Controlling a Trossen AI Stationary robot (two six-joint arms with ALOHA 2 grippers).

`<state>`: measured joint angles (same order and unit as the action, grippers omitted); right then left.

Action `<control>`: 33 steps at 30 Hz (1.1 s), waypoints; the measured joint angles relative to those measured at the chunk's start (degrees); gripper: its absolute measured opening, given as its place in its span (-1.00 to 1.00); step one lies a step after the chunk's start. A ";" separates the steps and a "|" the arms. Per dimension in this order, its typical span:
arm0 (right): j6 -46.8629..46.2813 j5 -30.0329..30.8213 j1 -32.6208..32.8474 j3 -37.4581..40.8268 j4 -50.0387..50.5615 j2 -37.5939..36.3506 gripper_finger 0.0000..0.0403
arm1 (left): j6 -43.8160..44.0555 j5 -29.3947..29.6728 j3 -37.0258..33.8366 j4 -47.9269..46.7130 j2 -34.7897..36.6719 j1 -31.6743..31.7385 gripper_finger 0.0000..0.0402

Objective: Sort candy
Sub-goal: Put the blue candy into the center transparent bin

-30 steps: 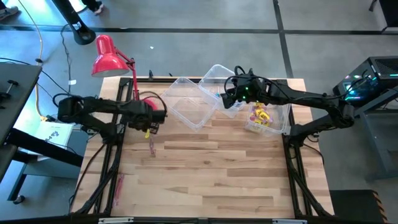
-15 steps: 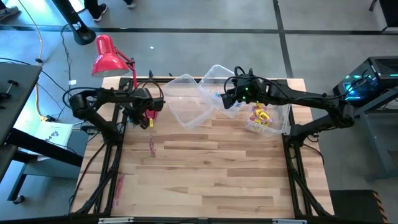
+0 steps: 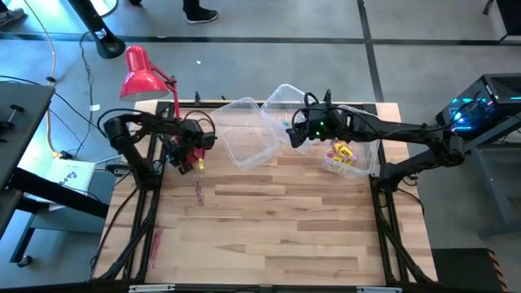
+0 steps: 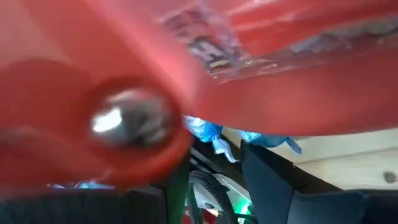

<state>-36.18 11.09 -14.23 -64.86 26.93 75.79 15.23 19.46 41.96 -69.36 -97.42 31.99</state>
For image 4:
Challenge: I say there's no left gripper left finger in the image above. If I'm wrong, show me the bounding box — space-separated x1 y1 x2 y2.
0 186 170 224

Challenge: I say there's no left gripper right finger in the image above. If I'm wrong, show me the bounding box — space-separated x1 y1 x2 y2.
241 140 398 224

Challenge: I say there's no red desk lamp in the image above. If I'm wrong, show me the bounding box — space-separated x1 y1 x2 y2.
0 0 398 190

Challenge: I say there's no black braided cable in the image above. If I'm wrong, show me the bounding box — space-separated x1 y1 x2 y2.
186 169 240 224

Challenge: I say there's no blue lollipop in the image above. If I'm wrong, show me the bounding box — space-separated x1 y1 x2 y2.
182 114 239 163
238 130 302 156

